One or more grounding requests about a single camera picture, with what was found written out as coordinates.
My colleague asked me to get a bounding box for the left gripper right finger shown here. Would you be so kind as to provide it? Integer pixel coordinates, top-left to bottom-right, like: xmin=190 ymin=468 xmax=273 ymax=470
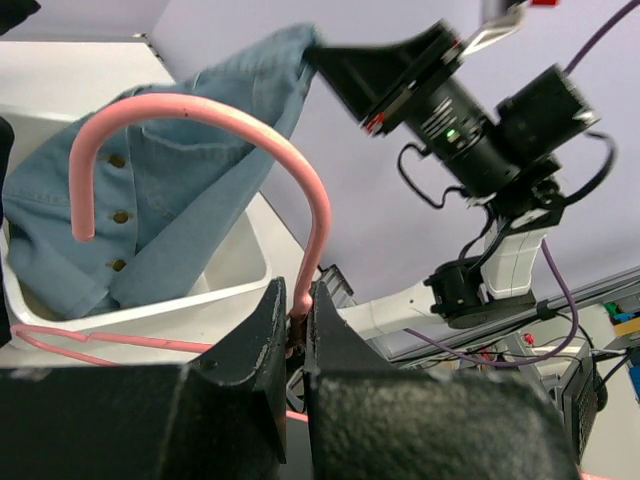
xmin=304 ymin=283 xmax=580 ymax=479

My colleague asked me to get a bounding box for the pink wire hanger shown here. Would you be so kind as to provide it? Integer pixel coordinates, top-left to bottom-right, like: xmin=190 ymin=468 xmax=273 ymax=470
xmin=10 ymin=93 xmax=332 ymax=424

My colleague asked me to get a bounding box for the blue denim skirt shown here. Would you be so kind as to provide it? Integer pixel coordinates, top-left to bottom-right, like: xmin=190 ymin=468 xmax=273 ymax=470
xmin=2 ymin=22 xmax=326 ymax=321

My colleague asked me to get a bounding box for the white plastic basket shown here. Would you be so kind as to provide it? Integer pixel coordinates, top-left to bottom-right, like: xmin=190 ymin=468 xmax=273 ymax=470
xmin=1 ymin=116 xmax=271 ymax=333

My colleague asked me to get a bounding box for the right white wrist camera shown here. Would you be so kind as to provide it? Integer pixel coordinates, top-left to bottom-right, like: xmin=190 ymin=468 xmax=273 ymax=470
xmin=463 ymin=0 xmax=559 ymax=56

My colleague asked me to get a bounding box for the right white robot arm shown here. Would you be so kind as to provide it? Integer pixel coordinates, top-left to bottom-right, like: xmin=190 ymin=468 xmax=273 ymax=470
xmin=304 ymin=22 xmax=603 ymax=330

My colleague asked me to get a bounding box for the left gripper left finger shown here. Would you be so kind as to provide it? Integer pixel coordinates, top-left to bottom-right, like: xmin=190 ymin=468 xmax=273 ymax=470
xmin=1 ymin=279 xmax=286 ymax=479

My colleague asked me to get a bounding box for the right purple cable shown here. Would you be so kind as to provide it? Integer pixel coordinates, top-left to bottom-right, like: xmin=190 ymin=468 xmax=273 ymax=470
xmin=402 ymin=0 xmax=640 ymax=369

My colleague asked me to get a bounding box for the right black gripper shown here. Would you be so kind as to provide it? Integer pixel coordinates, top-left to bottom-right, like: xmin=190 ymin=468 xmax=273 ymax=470
xmin=304 ymin=20 xmax=495 ymax=165

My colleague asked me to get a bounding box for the black garment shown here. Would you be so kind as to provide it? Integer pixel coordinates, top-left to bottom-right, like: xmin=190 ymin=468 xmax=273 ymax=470
xmin=0 ymin=0 xmax=41 ymax=346

